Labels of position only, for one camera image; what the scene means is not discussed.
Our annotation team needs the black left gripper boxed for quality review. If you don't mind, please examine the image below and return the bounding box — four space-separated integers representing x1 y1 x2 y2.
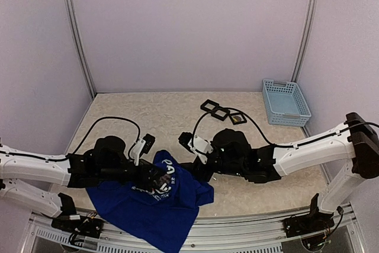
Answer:
98 159 165 188

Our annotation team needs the blue printed t-shirt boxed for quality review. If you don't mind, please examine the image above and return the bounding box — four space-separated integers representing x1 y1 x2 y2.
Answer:
86 150 214 252

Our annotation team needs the sunset painting round brooch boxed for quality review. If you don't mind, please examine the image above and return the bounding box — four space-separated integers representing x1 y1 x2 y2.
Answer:
232 116 242 122

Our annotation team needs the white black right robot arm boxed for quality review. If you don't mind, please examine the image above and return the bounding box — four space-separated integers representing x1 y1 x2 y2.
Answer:
178 113 378 232

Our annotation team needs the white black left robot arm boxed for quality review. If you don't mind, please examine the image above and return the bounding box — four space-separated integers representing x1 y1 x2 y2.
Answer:
1 136 168 232

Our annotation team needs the light blue plastic basket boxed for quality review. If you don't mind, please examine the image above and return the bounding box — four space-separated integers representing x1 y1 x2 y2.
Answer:
262 79 311 127

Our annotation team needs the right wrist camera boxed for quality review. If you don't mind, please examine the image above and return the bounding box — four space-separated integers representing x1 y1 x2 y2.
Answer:
178 132 213 165

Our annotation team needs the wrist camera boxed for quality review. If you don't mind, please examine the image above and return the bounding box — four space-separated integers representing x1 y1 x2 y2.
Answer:
178 132 213 165
128 134 156 166

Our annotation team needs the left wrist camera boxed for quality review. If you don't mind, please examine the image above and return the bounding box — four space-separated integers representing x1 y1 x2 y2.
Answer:
128 134 156 166

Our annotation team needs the black square frame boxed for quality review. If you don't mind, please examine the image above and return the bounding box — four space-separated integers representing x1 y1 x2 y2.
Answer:
211 108 230 121
229 112 247 125
200 99 220 114

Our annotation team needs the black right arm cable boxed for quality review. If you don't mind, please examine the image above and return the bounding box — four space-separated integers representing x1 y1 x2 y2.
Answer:
191 107 379 149

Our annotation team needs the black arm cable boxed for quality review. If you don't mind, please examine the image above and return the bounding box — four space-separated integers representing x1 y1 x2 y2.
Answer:
0 116 142 162
191 107 379 149

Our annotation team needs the aluminium front rail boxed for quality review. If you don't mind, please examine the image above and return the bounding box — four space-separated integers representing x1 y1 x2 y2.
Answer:
19 204 366 252

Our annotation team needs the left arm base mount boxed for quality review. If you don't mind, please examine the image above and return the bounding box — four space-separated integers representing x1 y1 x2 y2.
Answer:
51 214 104 238

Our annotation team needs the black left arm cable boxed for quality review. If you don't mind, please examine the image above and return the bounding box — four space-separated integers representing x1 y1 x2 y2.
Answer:
0 116 142 162

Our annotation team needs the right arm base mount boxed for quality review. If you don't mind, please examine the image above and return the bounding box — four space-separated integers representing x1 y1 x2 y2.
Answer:
282 199 335 238

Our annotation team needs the aluminium corner post right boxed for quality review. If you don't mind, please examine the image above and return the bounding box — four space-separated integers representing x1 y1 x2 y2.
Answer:
291 0 317 82

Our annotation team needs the aluminium corner post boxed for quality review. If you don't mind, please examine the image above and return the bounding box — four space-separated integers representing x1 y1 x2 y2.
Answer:
291 0 317 82
64 0 97 100

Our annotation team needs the aluminium corner post left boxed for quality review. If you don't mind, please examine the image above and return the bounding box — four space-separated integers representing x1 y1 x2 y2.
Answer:
64 0 97 100

